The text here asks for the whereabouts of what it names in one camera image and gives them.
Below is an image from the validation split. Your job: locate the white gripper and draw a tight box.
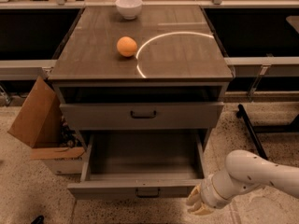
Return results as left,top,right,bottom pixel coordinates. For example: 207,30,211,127
186,174,232,216

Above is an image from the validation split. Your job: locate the grey drawer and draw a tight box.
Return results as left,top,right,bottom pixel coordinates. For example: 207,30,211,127
68,130,205,200
60,102,223,131

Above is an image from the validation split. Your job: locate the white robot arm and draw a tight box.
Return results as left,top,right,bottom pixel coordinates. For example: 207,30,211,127
186,150,299,216

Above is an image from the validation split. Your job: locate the grey drawer cabinet wood top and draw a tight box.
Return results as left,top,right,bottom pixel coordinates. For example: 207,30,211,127
48,5,235,201

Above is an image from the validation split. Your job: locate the grey top drawer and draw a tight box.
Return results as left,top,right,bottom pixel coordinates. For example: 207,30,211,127
60,102,223,131

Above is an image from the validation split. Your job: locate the black metal stand leg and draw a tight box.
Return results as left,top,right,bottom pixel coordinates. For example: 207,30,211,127
236,104,268,160

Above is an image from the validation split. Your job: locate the small black floor object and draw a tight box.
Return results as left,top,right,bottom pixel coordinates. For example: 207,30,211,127
31,216,44,224

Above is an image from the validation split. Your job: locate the orange fruit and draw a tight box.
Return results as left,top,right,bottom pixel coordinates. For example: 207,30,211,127
117,36,137,57

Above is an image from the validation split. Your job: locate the open cardboard box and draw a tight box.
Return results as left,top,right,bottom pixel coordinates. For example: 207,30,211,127
8,77,86,175

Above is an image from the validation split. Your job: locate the white ceramic bowl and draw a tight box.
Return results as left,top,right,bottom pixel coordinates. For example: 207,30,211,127
115,0,143,20

